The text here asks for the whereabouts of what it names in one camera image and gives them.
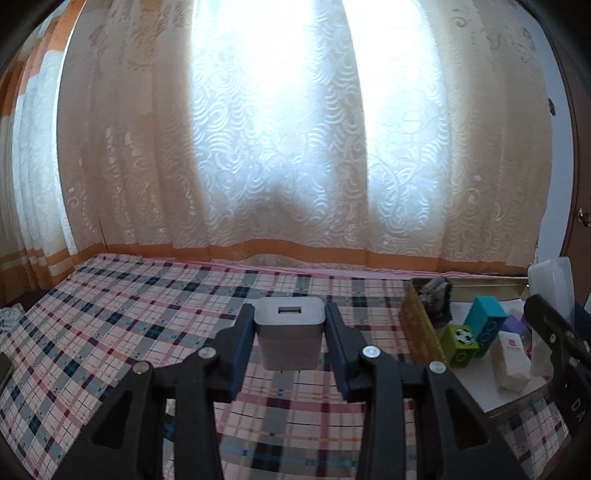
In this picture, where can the clear plastic box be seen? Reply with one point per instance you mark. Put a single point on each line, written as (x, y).
(551, 286)

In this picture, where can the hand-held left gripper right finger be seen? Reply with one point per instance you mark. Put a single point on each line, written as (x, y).
(339, 355)

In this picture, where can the white box red label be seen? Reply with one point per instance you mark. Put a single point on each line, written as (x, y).
(510, 364)

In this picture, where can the bronze curtain tieback hook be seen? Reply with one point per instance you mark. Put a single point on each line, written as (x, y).
(550, 107)

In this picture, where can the teal toy block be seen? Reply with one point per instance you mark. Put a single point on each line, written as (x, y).
(482, 323)

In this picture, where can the brown wooden door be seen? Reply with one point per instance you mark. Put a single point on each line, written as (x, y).
(575, 138)

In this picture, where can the brass door knob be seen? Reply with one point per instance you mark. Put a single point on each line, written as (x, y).
(584, 217)

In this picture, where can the orange and white curtain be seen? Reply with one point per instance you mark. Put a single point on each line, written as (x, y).
(32, 161)

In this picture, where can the cream patterned curtain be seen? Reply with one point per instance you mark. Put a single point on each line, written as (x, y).
(300, 138)

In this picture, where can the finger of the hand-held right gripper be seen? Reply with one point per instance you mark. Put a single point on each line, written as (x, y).
(547, 323)

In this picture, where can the plaid tablecloth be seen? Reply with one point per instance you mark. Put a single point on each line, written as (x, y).
(138, 314)

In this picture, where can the white usb charger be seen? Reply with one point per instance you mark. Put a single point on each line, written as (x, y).
(288, 337)

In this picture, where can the green football toy block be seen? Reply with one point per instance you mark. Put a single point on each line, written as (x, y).
(457, 346)

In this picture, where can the golden metal tin tray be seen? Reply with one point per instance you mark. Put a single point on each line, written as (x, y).
(418, 332)

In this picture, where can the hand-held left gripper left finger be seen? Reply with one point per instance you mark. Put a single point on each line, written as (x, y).
(240, 355)

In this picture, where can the purple small box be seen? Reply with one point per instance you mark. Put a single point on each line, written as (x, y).
(518, 325)

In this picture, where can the grey knitted item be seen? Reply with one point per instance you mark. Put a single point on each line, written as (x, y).
(436, 300)

